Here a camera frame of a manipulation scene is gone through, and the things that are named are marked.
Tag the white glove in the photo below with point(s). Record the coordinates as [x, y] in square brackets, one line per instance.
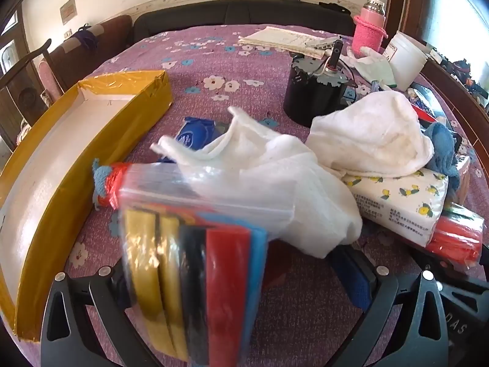
[374, 67]

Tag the blue wipes packet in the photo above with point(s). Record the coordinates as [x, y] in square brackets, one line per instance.
[195, 133]

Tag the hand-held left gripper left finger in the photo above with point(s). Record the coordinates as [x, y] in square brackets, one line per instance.
[95, 287]

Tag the large white cloth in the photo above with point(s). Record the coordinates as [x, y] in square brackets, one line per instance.
[305, 198]

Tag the blue and red knitted item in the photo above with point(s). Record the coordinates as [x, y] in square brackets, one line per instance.
[105, 183]

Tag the white plastic jar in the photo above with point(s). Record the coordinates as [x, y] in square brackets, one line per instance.
[405, 59]

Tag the dark wooden chair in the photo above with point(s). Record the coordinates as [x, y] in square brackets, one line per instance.
[23, 61]

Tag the pink bottle with knitted sleeve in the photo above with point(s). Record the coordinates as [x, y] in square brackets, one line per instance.
[368, 30]

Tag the zip bag of coloured bands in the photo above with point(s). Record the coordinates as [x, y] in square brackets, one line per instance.
[214, 275]

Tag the red plastic bag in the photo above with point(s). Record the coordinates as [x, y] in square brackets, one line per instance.
[456, 237]

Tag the purple floral tablecloth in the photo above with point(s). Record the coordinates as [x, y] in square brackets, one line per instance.
[214, 65]

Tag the red and blue packet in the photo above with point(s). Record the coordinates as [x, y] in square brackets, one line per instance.
[426, 105]

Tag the brown upholstered chair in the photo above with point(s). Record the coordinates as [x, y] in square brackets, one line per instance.
[103, 42]

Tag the blue cloth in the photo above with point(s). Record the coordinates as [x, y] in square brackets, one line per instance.
[443, 145]

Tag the lemon print tissue pack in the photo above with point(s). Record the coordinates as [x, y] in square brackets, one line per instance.
[397, 206]

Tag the black cylindrical container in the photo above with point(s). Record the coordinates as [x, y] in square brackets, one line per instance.
[309, 95]

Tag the stack of white papers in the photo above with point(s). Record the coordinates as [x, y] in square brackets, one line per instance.
[282, 38]

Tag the small wall plaque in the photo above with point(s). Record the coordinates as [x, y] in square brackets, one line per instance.
[68, 10]

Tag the yellow cardboard box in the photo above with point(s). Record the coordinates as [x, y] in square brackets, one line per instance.
[95, 122]

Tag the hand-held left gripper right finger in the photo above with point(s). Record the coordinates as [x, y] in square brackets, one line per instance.
[351, 275]

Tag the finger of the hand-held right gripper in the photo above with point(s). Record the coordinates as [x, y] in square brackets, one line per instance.
[452, 271]

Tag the cream white towel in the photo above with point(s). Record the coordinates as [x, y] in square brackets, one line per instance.
[366, 133]

